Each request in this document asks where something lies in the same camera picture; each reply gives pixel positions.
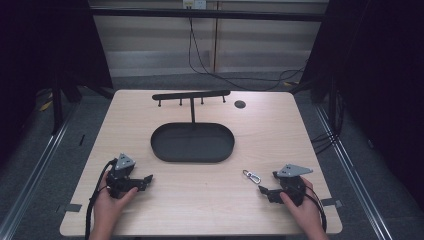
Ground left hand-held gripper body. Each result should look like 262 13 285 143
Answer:
105 152 143 200

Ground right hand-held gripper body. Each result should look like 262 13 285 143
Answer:
272 163 314 207

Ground silver carabiner keychain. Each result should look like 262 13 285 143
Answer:
242 169 262 185

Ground person's right hand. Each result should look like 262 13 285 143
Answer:
279 177 325 235

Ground person's left hand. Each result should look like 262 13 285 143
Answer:
92 172 139 232

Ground grey tape strip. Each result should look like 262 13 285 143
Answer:
55 202 83 214
320 197 343 209

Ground black key rack with tray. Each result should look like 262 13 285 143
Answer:
150 89 236 164

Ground black metal stand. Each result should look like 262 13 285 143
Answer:
50 76 83 136

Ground yellow floor tape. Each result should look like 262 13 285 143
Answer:
38 92 54 113

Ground black curtain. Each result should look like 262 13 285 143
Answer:
289 0 424 214
0 0 114 168

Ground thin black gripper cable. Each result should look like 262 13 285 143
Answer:
301 183 328 233

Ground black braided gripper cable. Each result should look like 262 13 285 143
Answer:
84 158 118 240

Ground black floor cables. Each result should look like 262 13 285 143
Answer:
310 89 346 155

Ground metal floor rail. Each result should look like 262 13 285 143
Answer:
313 103 396 240
0 101 79 240

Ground black wall cable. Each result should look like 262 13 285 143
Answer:
187 17 307 92

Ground black horizontal frame bar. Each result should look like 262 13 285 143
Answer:
89 7 327 23

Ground white wall outlet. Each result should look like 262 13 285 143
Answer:
182 0 208 10

